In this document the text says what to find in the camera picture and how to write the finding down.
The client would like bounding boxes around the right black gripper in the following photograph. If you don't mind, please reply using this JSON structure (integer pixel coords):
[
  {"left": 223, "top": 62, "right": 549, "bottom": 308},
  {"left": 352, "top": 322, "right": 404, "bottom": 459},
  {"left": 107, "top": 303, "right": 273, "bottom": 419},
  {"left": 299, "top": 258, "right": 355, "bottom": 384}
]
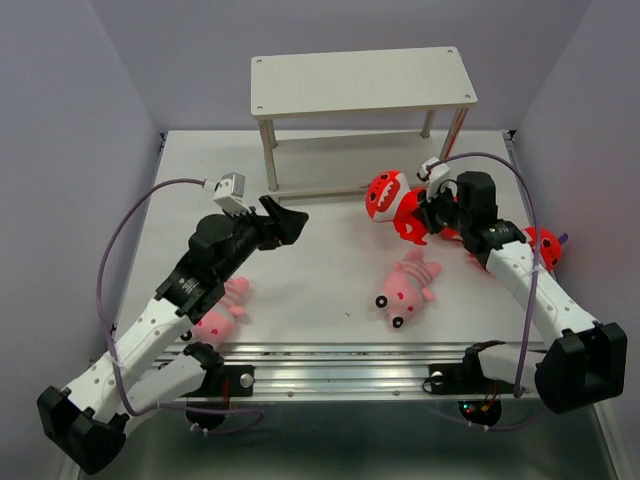
[{"left": 410, "top": 180, "right": 471, "bottom": 234}]

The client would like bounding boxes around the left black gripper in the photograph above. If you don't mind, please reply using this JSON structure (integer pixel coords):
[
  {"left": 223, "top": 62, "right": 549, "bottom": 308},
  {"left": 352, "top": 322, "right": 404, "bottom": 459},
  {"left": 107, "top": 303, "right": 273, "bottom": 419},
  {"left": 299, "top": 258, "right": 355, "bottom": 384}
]
[{"left": 218, "top": 195, "right": 308, "bottom": 281}]

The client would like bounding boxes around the red shark plush white belly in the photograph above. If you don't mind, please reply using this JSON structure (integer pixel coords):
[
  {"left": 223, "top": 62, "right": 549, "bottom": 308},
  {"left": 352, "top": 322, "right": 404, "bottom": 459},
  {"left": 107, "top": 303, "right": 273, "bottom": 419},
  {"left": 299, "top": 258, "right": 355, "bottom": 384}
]
[{"left": 365, "top": 170, "right": 430, "bottom": 246}]

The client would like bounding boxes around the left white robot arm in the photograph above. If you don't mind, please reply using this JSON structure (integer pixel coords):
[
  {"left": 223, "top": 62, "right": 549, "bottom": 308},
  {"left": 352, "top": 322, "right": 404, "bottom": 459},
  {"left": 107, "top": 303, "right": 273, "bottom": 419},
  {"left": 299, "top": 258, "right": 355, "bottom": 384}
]
[{"left": 37, "top": 195, "right": 309, "bottom": 474}]

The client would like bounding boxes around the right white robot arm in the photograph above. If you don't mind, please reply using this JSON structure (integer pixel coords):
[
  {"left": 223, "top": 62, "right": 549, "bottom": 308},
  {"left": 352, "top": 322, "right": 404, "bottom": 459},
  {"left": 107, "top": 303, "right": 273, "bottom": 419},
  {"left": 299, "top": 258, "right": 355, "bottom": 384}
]
[{"left": 416, "top": 165, "right": 628, "bottom": 414}]

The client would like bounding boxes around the white two-tier shelf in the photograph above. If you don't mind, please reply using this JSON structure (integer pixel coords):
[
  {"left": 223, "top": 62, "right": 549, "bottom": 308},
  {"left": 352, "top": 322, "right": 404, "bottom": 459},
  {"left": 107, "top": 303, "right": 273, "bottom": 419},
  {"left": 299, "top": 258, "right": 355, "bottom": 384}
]
[{"left": 251, "top": 46, "right": 478, "bottom": 199}]

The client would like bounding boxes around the red plush purple horn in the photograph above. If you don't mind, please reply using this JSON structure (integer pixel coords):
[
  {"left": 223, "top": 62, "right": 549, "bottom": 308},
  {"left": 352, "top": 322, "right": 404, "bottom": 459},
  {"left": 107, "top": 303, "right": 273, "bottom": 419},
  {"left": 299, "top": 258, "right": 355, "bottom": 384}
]
[{"left": 469, "top": 225, "right": 571, "bottom": 274}]

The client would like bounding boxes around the pink striped plush centre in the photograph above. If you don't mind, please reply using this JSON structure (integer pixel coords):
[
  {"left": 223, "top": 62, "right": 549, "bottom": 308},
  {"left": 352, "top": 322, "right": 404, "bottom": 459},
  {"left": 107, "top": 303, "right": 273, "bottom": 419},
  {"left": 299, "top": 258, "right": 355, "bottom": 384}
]
[{"left": 374, "top": 248, "right": 442, "bottom": 329}]

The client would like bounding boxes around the pink striped plush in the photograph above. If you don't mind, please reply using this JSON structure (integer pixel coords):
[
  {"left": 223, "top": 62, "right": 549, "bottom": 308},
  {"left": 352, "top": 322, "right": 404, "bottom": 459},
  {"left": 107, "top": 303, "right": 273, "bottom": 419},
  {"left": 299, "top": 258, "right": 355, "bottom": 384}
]
[
  {"left": 178, "top": 277, "right": 250, "bottom": 347},
  {"left": 374, "top": 248, "right": 442, "bottom": 329}
]

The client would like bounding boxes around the pink striped plush left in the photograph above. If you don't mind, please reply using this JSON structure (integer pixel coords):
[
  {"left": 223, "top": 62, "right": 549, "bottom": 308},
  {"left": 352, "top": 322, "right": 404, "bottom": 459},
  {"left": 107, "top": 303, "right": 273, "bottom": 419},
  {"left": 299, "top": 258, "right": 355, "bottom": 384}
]
[{"left": 178, "top": 277, "right": 250, "bottom": 347}]

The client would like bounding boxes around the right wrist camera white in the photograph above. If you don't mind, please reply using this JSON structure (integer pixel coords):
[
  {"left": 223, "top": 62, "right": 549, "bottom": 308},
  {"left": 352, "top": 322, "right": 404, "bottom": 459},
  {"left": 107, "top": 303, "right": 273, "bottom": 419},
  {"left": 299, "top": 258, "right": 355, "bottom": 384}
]
[{"left": 417, "top": 157, "right": 451, "bottom": 198}]

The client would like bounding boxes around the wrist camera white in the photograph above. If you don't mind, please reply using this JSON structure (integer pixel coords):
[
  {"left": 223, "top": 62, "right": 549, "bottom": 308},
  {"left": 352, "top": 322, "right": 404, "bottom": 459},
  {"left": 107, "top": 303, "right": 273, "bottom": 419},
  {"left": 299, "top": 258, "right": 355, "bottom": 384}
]
[
  {"left": 203, "top": 172, "right": 251, "bottom": 217},
  {"left": 417, "top": 157, "right": 451, "bottom": 198}
]

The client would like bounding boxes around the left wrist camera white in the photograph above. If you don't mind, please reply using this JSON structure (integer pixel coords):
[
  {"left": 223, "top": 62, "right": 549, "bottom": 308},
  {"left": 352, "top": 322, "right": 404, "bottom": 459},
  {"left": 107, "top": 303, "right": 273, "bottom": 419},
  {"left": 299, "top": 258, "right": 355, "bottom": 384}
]
[{"left": 203, "top": 172, "right": 251, "bottom": 217}]

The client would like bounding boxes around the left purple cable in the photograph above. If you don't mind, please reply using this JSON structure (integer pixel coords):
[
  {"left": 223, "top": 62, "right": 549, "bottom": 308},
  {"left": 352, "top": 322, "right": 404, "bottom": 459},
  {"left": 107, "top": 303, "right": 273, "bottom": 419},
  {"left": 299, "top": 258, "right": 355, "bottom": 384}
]
[{"left": 97, "top": 178, "right": 264, "bottom": 436}]

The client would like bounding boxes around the aluminium rail frame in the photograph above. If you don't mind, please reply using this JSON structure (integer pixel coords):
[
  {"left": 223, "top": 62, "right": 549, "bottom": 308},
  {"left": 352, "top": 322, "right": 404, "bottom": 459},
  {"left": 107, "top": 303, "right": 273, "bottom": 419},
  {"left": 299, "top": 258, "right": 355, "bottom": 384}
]
[{"left": 59, "top": 129, "right": 631, "bottom": 480}]

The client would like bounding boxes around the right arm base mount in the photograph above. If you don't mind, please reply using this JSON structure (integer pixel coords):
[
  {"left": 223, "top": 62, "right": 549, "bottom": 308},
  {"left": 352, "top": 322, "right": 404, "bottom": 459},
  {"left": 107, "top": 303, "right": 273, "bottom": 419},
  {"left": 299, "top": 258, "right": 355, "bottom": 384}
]
[{"left": 422, "top": 340, "right": 518, "bottom": 431}]

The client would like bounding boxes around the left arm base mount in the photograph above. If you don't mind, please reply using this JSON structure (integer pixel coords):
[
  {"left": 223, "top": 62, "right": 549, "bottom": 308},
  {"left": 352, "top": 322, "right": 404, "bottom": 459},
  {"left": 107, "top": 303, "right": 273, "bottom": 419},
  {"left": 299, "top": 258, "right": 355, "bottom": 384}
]
[{"left": 181, "top": 342, "right": 255, "bottom": 435}]

